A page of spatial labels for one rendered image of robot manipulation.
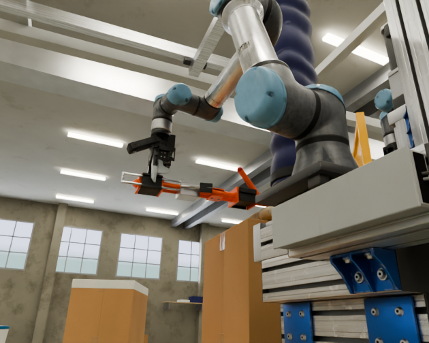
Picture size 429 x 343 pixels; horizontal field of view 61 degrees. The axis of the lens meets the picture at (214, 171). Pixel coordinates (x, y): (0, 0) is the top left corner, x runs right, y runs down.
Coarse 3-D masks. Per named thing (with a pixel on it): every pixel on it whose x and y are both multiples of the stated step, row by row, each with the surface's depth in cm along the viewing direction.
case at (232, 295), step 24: (216, 240) 134; (240, 240) 114; (216, 264) 131; (240, 264) 111; (216, 288) 127; (240, 288) 109; (216, 312) 123; (240, 312) 106; (264, 312) 103; (216, 336) 120; (240, 336) 104; (264, 336) 101
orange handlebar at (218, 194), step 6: (138, 180) 120; (168, 186) 123; (174, 186) 124; (168, 192) 127; (174, 192) 128; (216, 192) 129; (222, 192) 130; (228, 192) 131; (210, 198) 130; (216, 198) 131; (222, 198) 131; (228, 198) 134; (234, 198) 132; (258, 204) 138
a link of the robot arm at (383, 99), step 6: (384, 90) 125; (390, 90) 124; (378, 96) 127; (384, 96) 124; (390, 96) 122; (378, 102) 126; (384, 102) 124; (390, 102) 123; (378, 108) 126; (384, 108) 124; (390, 108) 124
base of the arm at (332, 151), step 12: (300, 144) 79; (312, 144) 76; (324, 144) 75; (336, 144) 75; (348, 144) 77; (300, 156) 78; (312, 156) 74; (324, 156) 74; (336, 156) 73; (348, 156) 74; (300, 168) 75
